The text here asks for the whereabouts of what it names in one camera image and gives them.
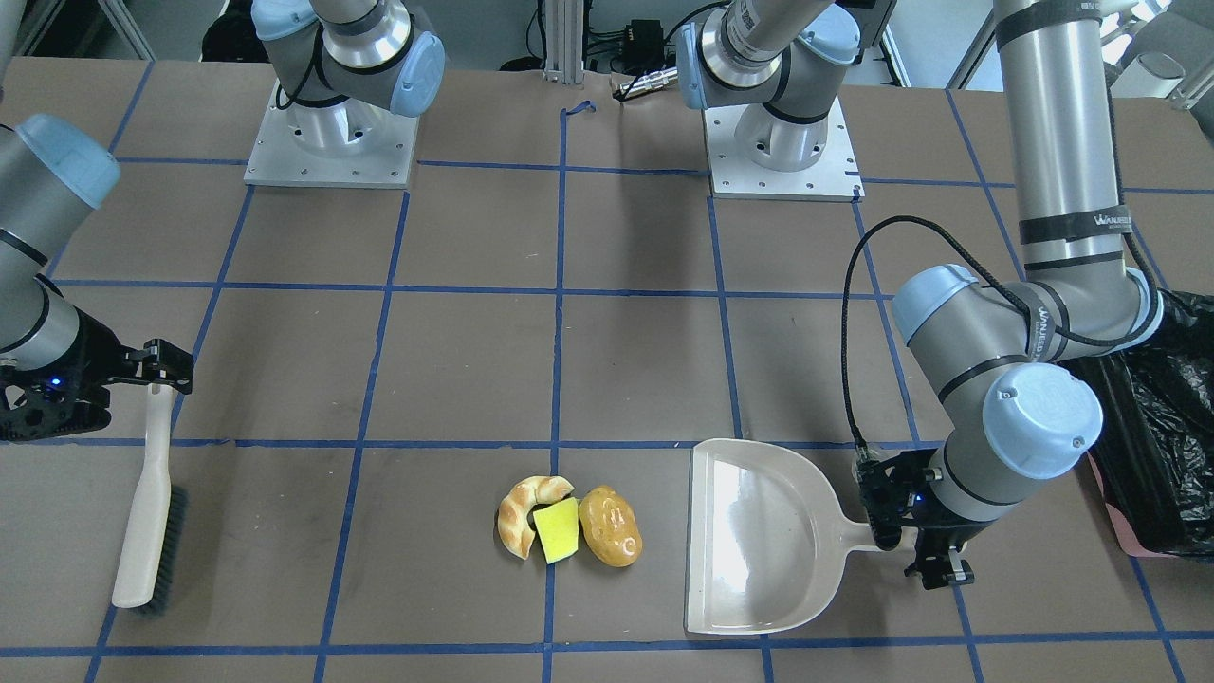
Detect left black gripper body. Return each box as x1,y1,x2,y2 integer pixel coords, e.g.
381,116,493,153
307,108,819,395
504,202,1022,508
855,450,949,552

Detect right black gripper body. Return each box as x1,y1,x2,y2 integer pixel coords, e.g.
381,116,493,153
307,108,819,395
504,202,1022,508
1,312,138,442

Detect beige plastic dustpan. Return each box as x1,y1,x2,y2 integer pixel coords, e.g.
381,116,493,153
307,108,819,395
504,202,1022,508
683,438,919,637

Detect white hand brush black bristles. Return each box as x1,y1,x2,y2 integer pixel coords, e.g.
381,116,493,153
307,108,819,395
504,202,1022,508
110,385,188,617

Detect toy potato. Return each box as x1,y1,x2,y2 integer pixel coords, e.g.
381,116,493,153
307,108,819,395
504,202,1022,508
578,485,643,567

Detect yellow sponge block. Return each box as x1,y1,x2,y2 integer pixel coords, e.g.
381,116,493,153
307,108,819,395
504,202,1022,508
532,496,579,563

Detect toy croissant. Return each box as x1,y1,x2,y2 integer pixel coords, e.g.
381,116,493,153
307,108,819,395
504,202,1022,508
497,476,574,560

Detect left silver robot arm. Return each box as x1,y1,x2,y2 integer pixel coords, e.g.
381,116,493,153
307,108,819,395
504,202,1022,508
183,1,1165,591

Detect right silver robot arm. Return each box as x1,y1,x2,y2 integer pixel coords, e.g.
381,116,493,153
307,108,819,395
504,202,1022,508
1,1,447,442

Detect black trash bag bin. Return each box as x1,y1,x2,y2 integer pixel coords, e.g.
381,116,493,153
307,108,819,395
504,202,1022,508
1062,290,1213,563

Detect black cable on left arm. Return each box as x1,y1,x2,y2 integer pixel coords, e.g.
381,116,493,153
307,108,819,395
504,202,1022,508
841,215,1163,456

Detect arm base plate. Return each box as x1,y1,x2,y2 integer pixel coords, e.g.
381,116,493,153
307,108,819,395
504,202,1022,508
703,99,866,203
244,91,419,190

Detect aluminium frame post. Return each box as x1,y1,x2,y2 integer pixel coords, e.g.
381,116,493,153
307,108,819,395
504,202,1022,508
541,0,586,87

